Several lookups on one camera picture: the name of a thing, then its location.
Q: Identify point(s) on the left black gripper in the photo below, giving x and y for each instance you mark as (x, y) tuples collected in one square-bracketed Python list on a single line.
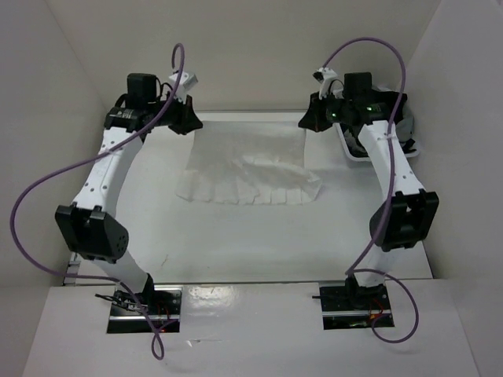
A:
[(187, 120)]

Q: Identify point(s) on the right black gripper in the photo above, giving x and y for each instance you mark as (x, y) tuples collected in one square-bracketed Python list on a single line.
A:
[(314, 118)]

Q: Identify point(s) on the white pleated skirt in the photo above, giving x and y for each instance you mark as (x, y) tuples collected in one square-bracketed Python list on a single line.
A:
[(248, 163)]

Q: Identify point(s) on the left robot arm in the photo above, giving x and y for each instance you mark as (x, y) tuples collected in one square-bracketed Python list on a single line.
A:
[(89, 224)]

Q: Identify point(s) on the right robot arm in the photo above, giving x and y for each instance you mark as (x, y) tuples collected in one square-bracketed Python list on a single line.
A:
[(405, 216)]

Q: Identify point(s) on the white plastic basket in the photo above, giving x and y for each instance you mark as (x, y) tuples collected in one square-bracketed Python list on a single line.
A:
[(404, 123)]

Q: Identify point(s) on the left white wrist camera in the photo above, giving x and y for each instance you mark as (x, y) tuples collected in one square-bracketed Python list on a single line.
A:
[(186, 83)]

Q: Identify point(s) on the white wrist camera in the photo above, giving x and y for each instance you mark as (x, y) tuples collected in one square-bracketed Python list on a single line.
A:
[(186, 83), (325, 77)]

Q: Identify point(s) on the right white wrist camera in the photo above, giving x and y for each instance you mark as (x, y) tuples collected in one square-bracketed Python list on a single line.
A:
[(325, 77)]

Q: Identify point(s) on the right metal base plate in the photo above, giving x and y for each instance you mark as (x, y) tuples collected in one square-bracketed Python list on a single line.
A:
[(343, 306)]

